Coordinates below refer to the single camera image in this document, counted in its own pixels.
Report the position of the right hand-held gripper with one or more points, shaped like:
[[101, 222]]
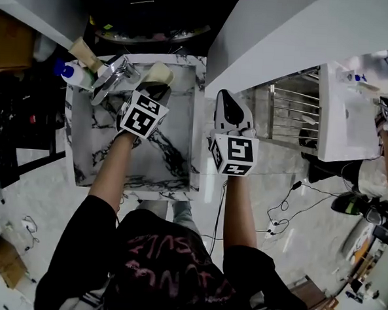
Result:
[[236, 153]]

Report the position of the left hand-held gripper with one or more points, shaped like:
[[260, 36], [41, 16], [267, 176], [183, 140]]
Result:
[[140, 118]]

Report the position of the person's left forearm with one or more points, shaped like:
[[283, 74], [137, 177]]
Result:
[[111, 165]]

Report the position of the person's right forearm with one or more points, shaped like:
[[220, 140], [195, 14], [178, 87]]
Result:
[[239, 213]]

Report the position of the chrome faucet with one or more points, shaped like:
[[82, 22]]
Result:
[[110, 80]]

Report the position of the metal rack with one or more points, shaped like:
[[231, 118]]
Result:
[[292, 104]]

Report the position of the marble sink basin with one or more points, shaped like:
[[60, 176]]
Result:
[[167, 156]]

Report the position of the beige tube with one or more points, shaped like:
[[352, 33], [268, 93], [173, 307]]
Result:
[[85, 54]]

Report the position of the white pump bottle blue cap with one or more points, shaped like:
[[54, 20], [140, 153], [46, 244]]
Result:
[[72, 73]]

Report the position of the white sink basin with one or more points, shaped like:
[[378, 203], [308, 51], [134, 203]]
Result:
[[340, 127]]

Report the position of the person's grey trousers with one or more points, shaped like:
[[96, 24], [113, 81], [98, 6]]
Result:
[[184, 212]]

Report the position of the white plastic roll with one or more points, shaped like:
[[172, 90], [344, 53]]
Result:
[[45, 47]]

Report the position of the white power strip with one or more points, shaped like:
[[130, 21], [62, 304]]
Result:
[[271, 229]]

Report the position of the small bottle blue cap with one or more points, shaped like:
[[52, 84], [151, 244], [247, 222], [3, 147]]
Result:
[[360, 77]]

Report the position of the large cardboard box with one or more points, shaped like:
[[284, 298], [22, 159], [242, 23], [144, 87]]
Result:
[[7, 41]]

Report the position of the person's black shirt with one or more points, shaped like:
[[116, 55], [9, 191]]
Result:
[[174, 264]]

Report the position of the wooden crate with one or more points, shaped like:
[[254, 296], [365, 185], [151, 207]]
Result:
[[316, 299]]

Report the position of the small cardboard box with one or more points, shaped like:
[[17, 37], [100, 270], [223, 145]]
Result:
[[0, 260]]

